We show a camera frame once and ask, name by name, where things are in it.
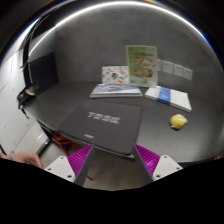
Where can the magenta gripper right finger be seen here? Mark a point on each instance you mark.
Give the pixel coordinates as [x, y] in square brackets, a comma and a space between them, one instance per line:
[152, 166]

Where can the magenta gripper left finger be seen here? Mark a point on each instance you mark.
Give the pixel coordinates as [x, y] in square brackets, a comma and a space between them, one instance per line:
[73, 168]

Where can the yellow computer mouse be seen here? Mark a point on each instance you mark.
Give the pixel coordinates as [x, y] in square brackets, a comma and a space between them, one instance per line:
[178, 121]

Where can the person's hand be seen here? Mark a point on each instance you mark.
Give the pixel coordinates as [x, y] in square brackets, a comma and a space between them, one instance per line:
[24, 157]

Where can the red stool under table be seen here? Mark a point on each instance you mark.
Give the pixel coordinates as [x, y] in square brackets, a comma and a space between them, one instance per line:
[63, 142]

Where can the white book with blue band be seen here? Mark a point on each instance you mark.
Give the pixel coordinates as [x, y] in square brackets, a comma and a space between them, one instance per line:
[171, 97]

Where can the grey-blue flat book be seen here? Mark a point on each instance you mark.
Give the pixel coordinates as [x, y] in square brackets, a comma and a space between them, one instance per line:
[115, 90]

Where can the small white illustrated card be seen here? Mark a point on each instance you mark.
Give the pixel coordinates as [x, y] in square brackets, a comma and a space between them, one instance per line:
[115, 75]

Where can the black monitor screen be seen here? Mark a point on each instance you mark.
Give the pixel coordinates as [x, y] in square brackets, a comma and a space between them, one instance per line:
[43, 72]

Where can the green upright picture book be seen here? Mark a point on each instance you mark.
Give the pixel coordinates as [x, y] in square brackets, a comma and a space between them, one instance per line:
[142, 64]

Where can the white wall socket panel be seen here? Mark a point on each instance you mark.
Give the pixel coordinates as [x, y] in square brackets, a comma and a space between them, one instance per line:
[167, 67]
[188, 74]
[178, 70]

